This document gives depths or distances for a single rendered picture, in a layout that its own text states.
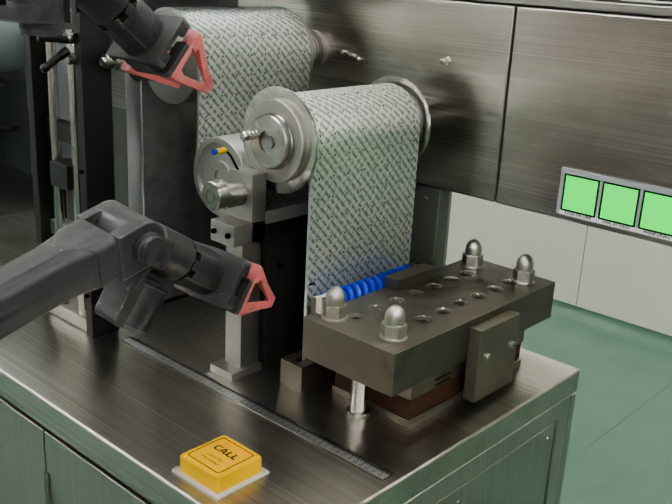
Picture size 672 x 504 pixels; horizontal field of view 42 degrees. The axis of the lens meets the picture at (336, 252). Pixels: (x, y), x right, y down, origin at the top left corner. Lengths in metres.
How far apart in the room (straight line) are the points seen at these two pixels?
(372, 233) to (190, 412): 0.37
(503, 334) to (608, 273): 2.75
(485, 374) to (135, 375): 0.51
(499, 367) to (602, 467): 1.73
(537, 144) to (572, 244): 2.71
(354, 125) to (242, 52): 0.25
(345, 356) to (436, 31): 0.56
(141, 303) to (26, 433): 0.46
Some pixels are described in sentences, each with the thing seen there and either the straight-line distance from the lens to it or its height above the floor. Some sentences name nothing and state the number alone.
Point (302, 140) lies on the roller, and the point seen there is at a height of 1.26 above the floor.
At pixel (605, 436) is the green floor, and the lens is 3.18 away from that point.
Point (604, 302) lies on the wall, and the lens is 4.05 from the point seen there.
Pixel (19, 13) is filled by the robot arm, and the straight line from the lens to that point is 1.00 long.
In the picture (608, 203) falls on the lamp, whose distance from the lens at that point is 1.30.
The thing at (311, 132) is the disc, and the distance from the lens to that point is 1.18.
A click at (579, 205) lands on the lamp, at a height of 1.17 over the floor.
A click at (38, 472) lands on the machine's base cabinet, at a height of 0.73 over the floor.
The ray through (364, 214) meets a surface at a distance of 1.30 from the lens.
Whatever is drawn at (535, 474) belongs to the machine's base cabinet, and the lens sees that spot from 1.44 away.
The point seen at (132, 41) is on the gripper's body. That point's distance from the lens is 1.06.
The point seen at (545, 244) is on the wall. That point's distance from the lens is 4.12.
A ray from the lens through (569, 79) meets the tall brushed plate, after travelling 1.32.
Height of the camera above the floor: 1.49
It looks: 18 degrees down
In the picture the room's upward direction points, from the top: 3 degrees clockwise
